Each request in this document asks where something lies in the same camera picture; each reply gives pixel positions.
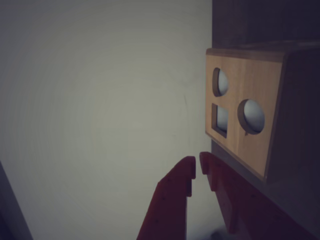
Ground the wooden shape sorter box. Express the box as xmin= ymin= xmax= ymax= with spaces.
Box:
xmin=205 ymin=42 xmax=320 ymax=185

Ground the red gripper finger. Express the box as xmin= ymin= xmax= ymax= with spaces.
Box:
xmin=136 ymin=156 xmax=197 ymax=240
xmin=199 ymin=151 xmax=320 ymax=240

